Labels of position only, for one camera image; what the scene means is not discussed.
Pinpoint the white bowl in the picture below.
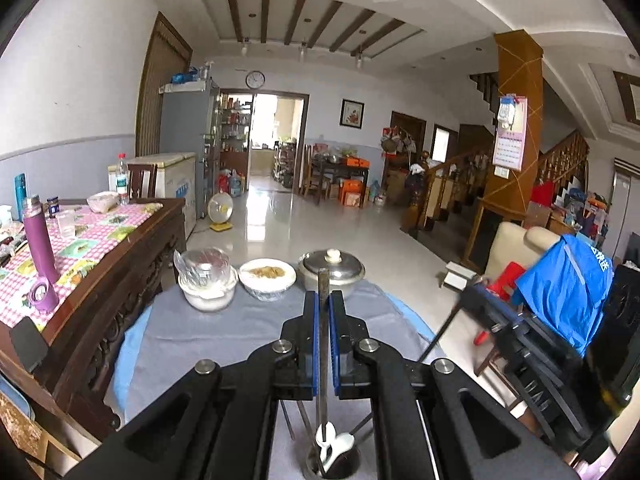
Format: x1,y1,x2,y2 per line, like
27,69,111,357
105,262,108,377
178,272,240,313

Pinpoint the steel pot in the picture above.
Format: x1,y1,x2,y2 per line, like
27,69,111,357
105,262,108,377
300,271,364,299

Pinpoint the black phone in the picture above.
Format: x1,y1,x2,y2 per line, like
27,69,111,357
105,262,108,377
11,316,49,374

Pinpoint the red-capped water bottle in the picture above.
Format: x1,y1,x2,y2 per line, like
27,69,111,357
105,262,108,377
115,152,130,206

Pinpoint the blue table cover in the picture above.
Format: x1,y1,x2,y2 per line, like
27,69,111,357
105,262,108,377
111,294,437,426

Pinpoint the dark wooden chair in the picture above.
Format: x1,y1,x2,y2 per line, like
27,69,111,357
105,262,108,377
473,305,640,466

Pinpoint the covered bowl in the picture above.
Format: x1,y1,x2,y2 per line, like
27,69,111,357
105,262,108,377
86,190,121,214

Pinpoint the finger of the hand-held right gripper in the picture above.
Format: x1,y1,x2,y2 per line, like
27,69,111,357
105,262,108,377
492,324,592,444
461,284,584,357

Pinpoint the orange box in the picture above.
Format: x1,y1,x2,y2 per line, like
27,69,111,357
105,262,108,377
338,179,365,210

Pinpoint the grey tablecloth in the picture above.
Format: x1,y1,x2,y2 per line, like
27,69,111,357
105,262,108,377
124,279,437,480

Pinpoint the clear plastic cup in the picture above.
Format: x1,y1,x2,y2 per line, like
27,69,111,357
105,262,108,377
55,210,77,238

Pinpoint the dark carved wooden sideboard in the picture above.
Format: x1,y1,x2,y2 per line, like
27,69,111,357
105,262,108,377
0,197,189,442

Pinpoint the brown wooden door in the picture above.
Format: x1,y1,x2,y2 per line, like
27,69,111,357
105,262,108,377
135,11,194,159

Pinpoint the orange wooden pillar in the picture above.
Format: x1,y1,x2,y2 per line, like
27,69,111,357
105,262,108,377
482,30,546,212

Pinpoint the slender black chopstick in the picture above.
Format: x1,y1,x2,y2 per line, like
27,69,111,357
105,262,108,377
318,268,331,442
417,304,464,364

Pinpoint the blue drinking bottle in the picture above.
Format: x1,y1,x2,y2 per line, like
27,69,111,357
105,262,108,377
13,173,27,221

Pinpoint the patterned bowl of food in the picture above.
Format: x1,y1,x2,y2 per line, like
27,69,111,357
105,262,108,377
238,258,298,303

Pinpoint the framed picture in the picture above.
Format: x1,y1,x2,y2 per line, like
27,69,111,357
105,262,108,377
339,98,365,129

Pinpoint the wooden chair back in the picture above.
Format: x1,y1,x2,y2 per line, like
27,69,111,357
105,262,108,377
127,162,159,201

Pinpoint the wooden staircase railing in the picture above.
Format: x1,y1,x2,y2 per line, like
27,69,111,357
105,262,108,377
399,129,592,242

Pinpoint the white plastic spoon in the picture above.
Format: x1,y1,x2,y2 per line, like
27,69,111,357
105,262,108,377
322,432,356,476
316,422,337,462

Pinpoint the grey metal utensil holder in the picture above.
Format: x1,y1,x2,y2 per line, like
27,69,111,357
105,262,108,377
302,439,364,480

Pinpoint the purple thermos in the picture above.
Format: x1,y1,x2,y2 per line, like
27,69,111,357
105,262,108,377
21,195,61,284

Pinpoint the grey refrigerator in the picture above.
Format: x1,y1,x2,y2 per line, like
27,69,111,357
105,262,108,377
158,77,221,219

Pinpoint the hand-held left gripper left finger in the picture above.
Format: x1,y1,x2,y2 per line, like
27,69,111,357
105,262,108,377
65,290,320,480

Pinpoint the pink checkered cloth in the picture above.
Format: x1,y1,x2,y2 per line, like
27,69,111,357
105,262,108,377
0,200,164,332

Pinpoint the blue jacket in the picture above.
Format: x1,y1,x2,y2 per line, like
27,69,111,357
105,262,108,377
512,233,615,359

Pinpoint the white step stool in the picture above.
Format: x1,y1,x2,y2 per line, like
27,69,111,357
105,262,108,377
439,260,479,291

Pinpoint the purple thermos cup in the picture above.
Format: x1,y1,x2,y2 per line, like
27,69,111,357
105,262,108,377
27,280,61,315

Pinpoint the dark wooden dining table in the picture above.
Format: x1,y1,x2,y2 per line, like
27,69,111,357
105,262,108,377
309,154,371,207

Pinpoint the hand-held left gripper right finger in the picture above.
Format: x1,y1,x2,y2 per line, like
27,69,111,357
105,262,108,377
329,290,581,480

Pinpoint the white chest freezer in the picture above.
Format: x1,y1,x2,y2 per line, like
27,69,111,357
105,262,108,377
127,152,199,234

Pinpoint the steel pot lid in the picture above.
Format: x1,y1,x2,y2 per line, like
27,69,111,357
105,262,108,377
298,247,366,282

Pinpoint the pink wall calendar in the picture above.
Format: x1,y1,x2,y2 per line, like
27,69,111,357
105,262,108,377
492,93,529,170

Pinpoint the cream armchair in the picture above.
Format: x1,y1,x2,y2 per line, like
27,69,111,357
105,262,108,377
484,221,567,287

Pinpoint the white floor fan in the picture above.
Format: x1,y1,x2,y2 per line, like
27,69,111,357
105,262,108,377
206,192,236,233

